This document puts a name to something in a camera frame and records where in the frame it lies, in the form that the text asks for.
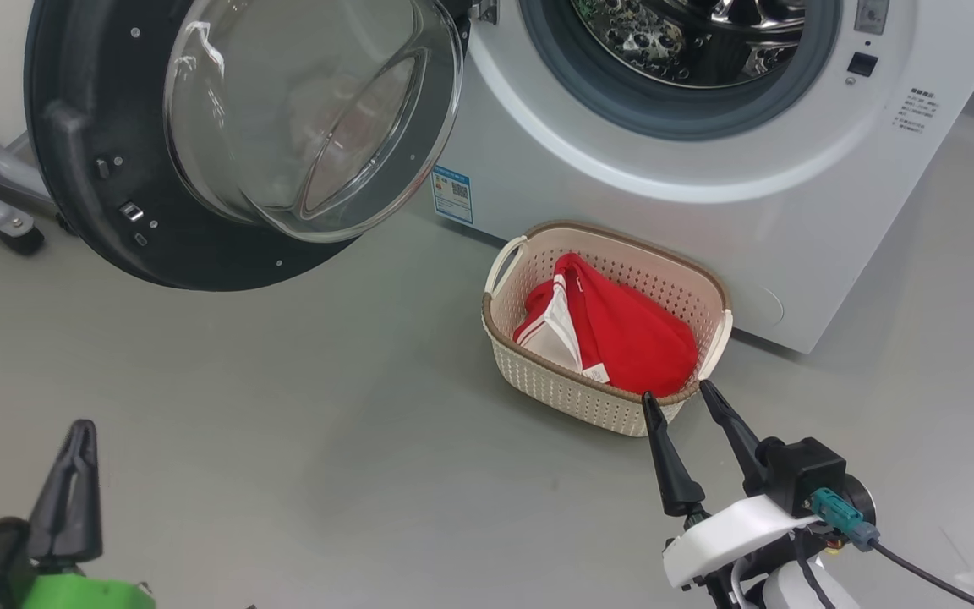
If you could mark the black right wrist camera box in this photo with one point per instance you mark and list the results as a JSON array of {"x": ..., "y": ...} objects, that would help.
[{"x": 804, "y": 474}]

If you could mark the round glass washing machine door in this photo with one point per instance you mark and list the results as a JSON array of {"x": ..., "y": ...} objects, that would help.
[{"x": 90, "y": 169}]

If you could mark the red Bulls jersey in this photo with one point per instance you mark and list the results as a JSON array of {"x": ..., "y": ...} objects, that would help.
[{"x": 622, "y": 330}]

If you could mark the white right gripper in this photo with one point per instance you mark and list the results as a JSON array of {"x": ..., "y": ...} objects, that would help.
[{"x": 732, "y": 537}]

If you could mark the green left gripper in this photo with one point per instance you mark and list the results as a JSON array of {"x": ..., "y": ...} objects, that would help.
[{"x": 90, "y": 594}]

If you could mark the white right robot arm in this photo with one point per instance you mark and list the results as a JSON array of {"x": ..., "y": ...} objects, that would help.
[{"x": 791, "y": 588}]

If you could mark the white front-load washing machine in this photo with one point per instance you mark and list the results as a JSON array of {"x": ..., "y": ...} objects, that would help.
[{"x": 707, "y": 186}]

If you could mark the cream perforated laundry basket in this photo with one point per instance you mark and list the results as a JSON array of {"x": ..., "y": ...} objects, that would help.
[{"x": 555, "y": 397}]

